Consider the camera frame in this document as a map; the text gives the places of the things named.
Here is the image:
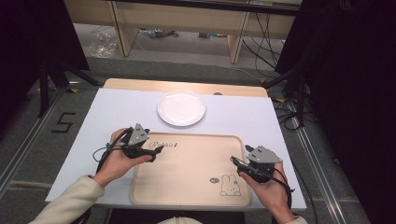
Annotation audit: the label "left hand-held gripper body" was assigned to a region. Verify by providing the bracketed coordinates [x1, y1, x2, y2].
[121, 122, 151, 160]

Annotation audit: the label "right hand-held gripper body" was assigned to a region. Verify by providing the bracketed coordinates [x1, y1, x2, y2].
[244, 144, 284, 184]

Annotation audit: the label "person's left hand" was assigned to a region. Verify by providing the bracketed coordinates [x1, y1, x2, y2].
[92, 127, 153, 189]

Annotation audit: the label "person's right hand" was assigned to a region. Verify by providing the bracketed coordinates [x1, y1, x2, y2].
[239, 161, 295, 224]

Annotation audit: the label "beige tray with rabbit drawing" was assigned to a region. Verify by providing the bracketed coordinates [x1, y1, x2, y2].
[130, 132, 252, 208]

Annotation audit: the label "white table mat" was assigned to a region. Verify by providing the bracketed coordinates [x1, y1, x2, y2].
[45, 88, 308, 213]

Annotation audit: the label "white round plate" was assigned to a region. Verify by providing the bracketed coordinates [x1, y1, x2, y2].
[157, 90, 207, 128]

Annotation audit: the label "light wooden table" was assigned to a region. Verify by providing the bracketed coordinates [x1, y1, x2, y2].
[102, 77, 269, 98]

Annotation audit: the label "black metal stand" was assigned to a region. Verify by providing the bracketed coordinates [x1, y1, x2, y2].
[262, 66, 309, 129]
[36, 58, 103, 119]

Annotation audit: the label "person's cream clothing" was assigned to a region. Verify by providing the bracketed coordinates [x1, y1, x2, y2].
[157, 217, 204, 224]

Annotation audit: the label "clear plastic bag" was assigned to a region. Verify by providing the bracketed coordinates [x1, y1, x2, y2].
[87, 30, 119, 59]

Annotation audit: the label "dark clutter under desk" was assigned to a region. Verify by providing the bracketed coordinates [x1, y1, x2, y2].
[137, 27, 180, 39]

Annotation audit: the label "black curtain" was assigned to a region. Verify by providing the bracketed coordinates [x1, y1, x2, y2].
[275, 0, 396, 224]
[0, 0, 92, 138]

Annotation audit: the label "light wooden desk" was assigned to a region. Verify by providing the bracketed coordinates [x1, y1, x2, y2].
[64, 0, 303, 65]

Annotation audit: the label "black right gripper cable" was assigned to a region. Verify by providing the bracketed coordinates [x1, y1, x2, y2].
[248, 167, 296, 218]

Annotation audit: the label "black floor cables bundle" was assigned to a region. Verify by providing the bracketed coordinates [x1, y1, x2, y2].
[273, 96, 305, 133]

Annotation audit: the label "metal floor rail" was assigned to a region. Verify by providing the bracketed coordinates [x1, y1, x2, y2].
[0, 89, 64, 198]
[292, 125, 347, 224]

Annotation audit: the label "black hanging cables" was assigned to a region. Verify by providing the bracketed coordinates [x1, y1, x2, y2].
[242, 11, 283, 72]

